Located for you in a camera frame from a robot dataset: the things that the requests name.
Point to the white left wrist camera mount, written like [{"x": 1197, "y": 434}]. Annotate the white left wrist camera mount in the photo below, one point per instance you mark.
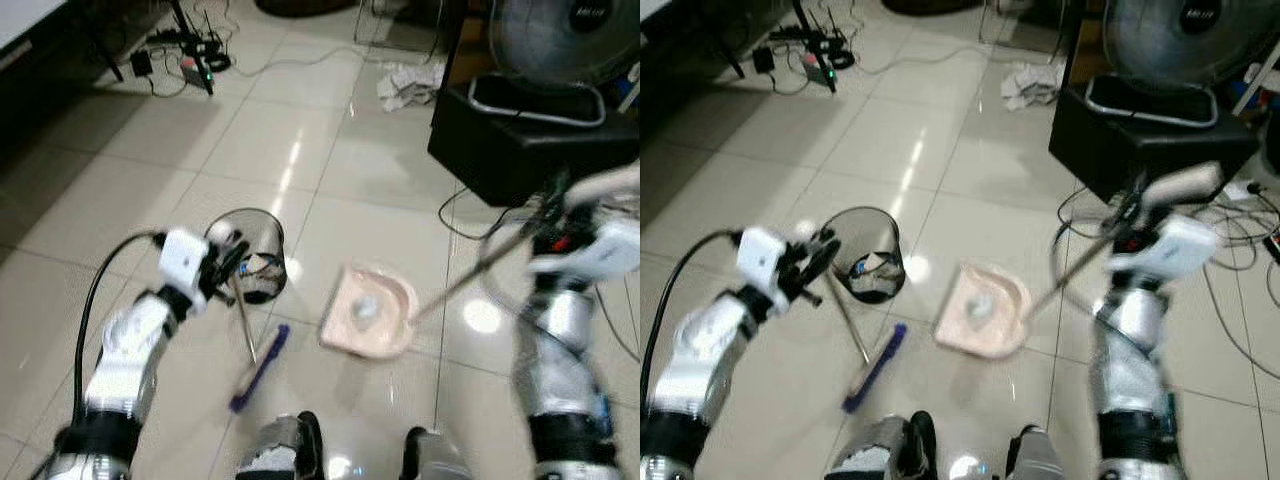
[
  {"x": 762, "y": 258},
  {"x": 183, "y": 258}
]

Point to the brown wooden furniture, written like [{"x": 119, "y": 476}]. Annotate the brown wooden furniture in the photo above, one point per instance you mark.
[
  {"x": 1085, "y": 40},
  {"x": 465, "y": 40}
]

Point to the black box stool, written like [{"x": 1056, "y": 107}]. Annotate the black box stool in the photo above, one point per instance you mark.
[
  {"x": 510, "y": 150},
  {"x": 1130, "y": 150}
]

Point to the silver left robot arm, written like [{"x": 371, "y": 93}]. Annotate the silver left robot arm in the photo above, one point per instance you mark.
[
  {"x": 700, "y": 350},
  {"x": 128, "y": 350}
]

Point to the grey floor fan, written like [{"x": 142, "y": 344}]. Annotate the grey floor fan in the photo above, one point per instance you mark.
[
  {"x": 1175, "y": 40},
  {"x": 560, "y": 40}
]

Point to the white rubbish in bin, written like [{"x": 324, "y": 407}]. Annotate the white rubbish in bin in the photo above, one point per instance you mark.
[
  {"x": 258, "y": 266},
  {"x": 872, "y": 266}
]

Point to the purple bristle broom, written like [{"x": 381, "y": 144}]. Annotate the purple bristle broom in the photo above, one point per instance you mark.
[
  {"x": 878, "y": 365},
  {"x": 262, "y": 368}
]

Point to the dark round base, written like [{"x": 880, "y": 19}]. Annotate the dark round base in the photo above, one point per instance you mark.
[
  {"x": 930, "y": 5},
  {"x": 305, "y": 6}
]

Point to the white plastic frame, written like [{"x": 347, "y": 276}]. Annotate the white plastic frame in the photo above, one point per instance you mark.
[
  {"x": 1258, "y": 88},
  {"x": 630, "y": 88}
]

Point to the power strip with green light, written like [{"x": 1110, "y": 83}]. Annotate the power strip with green light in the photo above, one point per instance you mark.
[
  {"x": 818, "y": 68},
  {"x": 195, "y": 70}
]

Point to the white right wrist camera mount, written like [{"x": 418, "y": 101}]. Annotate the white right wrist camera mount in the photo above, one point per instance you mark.
[
  {"x": 1170, "y": 245},
  {"x": 595, "y": 250}
]

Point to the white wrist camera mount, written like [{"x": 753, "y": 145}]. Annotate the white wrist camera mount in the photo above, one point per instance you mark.
[
  {"x": 183, "y": 258},
  {"x": 595, "y": 250},
  {"x": 1170, "y": 245},
  {"x": 762, "y": 258}
]

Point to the grey crumpled paper ball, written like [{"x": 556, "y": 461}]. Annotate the grey crumpled paper ball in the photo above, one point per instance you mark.
[
  {"x": 980, "y": 305},
  {"x": 366, "y": 308}
]

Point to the white crumpled cloth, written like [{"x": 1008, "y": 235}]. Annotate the white crumpled cloth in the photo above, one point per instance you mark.
[
  {"x": 1030, "y": 85},
  {"x": 410, "y": 85}
]

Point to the black mesh waste bin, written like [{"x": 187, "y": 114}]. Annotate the black mesh waste bin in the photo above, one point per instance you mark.
[
  {"x": 268, "y": 235},
  {"x": 880, "y": 235}
]

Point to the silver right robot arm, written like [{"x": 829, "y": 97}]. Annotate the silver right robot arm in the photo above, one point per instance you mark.
[
  {"x": 562, "y": 360},
  {"x": 1135, "y": 360}
]

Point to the black power adapter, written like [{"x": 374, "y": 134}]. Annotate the black power adapter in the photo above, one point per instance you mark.
[
  {"x": 141, "y": 63},
  {"x": 763, "y": 60}
]

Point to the white power strip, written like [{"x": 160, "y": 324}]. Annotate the white power strip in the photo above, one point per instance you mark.
[{"x": 1242, "y": 189}]

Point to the robot right leg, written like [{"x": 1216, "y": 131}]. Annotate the robot right leg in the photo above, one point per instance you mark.
[
  {"x": 1035, "y": 458},
  {"x": 435, "y": 458}
]

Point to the robot leg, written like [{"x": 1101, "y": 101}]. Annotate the robot leg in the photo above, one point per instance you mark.
[
  {"x": 280, "y": 450},
  {"x": 1035, "y": 458},
  {"x": 880, "y": 452},
  {"x": 435, "y": 458}
]

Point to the robot left leg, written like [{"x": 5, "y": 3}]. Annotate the robot left leg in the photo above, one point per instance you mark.
[
  {"x": 280, "y": 450},
  {"x": 880, "y": 452}
]

